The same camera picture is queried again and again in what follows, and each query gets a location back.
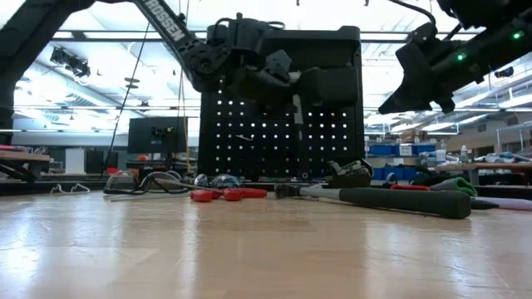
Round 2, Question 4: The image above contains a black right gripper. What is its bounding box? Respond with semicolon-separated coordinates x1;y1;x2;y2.
377;24;466;116

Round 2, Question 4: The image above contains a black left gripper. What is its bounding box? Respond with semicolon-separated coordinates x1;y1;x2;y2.
205;16;323;113

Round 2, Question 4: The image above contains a blue storage bin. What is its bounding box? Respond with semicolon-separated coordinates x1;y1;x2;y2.
369;165;416;181
413;143;437;157
367;143;396;157

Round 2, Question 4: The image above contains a black pegboard tool holder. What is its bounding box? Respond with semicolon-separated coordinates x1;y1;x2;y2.
320;66;362;107

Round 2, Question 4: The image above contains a black pegboard tool cart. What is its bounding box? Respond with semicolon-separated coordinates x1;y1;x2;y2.
198;25;367;186

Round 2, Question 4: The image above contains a black fabric bundle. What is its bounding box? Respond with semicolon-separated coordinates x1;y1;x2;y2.
409;170;441;187

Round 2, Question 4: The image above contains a green grey soft case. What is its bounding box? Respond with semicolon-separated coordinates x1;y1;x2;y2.
429;176;479;197

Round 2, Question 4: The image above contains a wooden workbench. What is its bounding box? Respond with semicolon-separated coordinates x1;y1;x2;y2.
434;160;532;187

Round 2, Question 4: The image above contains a black plastic pegboard bin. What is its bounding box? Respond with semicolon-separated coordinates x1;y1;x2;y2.
326;157;374;189

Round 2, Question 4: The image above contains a black computer monitor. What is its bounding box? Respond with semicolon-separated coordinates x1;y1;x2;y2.
126;116;189;155

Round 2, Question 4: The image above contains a black ceiling-mounted device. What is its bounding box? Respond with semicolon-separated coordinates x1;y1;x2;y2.
49;46;91;79

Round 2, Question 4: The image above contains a wooden side bench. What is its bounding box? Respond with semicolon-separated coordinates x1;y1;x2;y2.
0;149;52;184

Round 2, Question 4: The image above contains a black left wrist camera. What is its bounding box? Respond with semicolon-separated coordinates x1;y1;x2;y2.
264;49;293;80

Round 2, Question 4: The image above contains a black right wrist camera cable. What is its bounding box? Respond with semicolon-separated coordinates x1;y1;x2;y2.
388;0;437;26

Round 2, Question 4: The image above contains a black slanted cable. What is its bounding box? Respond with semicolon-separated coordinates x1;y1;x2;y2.
101;22;151;180

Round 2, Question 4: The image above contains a black aluminium table frame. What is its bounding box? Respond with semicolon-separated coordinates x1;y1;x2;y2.
0;179;532;199

